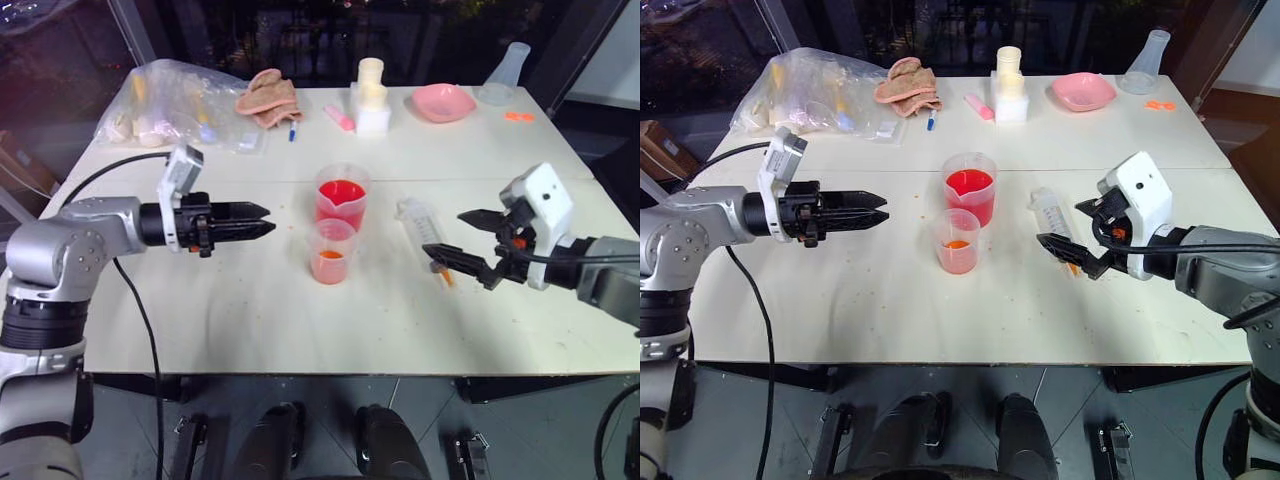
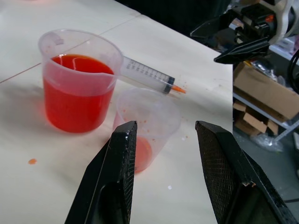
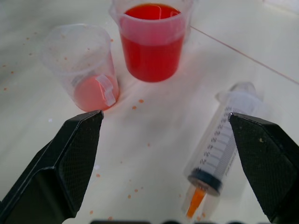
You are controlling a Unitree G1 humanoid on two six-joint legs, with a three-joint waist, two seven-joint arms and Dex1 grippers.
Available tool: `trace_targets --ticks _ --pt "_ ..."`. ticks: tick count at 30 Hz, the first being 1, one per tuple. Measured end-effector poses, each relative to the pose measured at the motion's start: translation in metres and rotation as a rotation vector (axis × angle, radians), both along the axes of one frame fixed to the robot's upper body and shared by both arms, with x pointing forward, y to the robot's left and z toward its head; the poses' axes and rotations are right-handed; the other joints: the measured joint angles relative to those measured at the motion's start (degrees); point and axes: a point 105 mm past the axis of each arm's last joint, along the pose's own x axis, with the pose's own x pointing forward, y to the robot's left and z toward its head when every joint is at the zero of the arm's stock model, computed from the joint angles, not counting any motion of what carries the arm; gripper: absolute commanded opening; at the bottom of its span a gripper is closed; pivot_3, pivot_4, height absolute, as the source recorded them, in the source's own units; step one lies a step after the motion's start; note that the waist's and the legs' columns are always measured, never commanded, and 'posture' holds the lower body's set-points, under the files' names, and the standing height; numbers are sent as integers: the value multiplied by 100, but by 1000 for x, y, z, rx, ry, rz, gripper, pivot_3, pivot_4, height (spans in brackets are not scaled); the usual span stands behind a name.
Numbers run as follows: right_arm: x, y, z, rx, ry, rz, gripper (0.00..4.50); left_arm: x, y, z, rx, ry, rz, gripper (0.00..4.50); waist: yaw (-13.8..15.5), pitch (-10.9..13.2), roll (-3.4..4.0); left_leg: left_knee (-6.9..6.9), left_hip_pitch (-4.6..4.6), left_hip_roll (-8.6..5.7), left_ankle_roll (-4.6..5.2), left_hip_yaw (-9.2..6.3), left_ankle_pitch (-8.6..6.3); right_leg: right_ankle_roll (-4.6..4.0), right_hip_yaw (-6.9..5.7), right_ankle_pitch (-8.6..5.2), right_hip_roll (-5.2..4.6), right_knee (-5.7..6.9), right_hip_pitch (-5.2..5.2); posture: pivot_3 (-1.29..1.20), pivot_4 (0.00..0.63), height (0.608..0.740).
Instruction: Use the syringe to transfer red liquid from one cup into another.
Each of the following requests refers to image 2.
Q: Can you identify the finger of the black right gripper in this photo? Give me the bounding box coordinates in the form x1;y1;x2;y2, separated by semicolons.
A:
190;10;237;38
214;36;270;63

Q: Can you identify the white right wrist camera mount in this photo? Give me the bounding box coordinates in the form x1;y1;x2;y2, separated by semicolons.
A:
266;0;299;45

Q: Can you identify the small brown cardboard box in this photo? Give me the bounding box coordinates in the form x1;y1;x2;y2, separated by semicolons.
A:
233;100;279;136

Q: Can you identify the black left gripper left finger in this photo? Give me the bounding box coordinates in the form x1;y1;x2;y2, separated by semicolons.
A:
64;120;138;224

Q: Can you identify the white metal shelf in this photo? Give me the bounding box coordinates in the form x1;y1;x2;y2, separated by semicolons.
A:
233;92;299;147

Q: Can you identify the beaker with red liquid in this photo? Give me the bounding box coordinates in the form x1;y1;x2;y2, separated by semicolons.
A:
38;28;124;134

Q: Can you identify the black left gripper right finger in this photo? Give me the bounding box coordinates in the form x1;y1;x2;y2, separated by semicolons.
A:
195;120;298;224

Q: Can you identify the clear syringe with orange tip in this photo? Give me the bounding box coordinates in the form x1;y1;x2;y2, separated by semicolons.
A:
121;56;187;95

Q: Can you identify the small clear plastic cup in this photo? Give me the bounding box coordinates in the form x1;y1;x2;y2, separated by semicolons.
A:
113;87;182;174

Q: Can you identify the black cable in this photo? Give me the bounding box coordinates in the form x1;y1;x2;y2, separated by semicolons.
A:
287;50;299;91

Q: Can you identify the large brown cardboard box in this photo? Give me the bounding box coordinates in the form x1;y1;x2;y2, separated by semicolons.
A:
233;62;299;122

